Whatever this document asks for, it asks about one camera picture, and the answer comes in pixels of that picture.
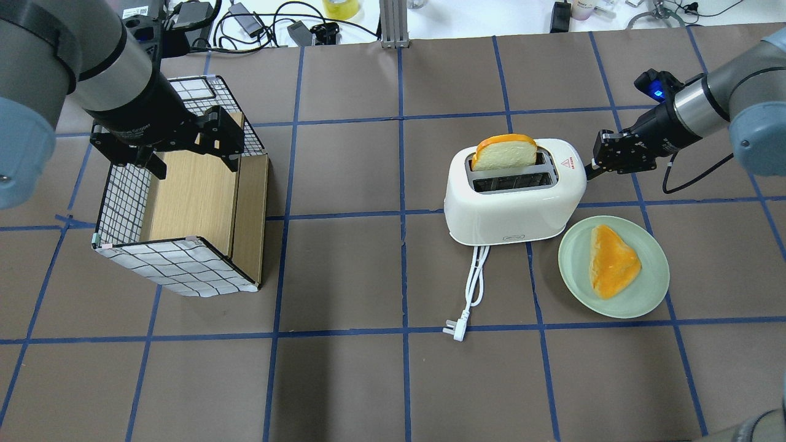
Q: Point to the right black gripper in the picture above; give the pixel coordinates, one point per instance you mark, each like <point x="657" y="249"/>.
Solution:
<point x="656" y="127"/>

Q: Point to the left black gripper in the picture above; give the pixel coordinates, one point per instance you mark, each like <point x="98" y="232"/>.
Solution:
<point x="146" y="112"/>

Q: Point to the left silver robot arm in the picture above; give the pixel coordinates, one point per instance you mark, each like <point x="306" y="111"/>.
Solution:
<point x="111" y="65"/>

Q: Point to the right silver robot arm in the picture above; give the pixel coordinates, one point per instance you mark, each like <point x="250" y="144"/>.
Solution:
<point x="745" y="95"/>

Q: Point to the white two-slot toaster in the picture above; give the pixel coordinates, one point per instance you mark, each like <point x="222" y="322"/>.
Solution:
<point x="509" y="205"/>

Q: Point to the bread slice in toaster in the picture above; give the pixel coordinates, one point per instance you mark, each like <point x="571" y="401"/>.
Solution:
<point x="504" y="151"/>

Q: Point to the orange bread piece on plate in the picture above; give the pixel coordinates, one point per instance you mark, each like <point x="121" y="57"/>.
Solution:
<point x="614" y="265"/>

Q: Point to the light green round plate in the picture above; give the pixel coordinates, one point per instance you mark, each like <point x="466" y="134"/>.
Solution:
<point x="642" y="296"/>

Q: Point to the black laptop power brick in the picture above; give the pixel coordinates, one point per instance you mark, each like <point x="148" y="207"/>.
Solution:
<point x="246" y="19"/>

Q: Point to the black power adapter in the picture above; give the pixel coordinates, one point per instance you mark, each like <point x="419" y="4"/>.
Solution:
<point x="560" y="17"/>

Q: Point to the white plastic cup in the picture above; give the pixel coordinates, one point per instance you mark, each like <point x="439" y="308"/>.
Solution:
<point x="583" y="9"/>

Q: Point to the yellow tape roll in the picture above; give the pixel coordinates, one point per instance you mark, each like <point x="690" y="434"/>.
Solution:
<point x="341" y="9"/>

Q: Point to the wooden wire mesh crate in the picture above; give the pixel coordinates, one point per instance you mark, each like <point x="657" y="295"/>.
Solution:
<point x="199" y="231"/>

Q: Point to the aluminium frame post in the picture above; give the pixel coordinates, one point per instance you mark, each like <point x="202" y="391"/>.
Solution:
<point x="394" y="25"/>

